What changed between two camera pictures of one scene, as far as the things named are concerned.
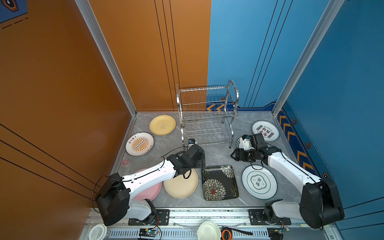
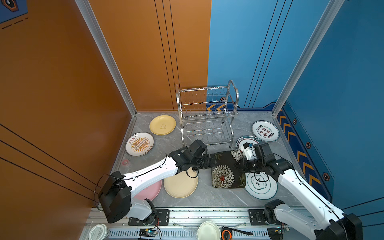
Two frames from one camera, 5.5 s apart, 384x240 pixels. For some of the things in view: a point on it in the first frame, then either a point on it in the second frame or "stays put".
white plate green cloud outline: x=259 y=182 stays put
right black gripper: x=237 y=154 → x=243 y=166
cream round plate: x=180 y=187 stays put
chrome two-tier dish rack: x=206 y=114 stays put
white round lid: x=99 y=232 stays put
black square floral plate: x=219 y=182 → x=229 y=172
